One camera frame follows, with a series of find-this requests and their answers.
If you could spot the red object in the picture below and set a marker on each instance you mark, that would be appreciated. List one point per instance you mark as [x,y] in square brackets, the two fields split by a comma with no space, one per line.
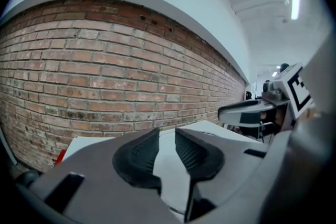
[60,158]

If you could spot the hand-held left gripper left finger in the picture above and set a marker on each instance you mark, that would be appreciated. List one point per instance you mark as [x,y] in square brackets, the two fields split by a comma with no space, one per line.
[105,165]

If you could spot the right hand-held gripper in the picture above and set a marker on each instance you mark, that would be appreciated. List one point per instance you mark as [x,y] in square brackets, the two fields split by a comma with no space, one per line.
[294,86]

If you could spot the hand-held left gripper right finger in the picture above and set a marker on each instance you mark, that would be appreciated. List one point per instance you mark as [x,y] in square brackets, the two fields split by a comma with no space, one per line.
[210,139]

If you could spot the black chair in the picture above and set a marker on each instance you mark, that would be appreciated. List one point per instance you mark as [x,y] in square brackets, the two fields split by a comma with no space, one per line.
[265,129]

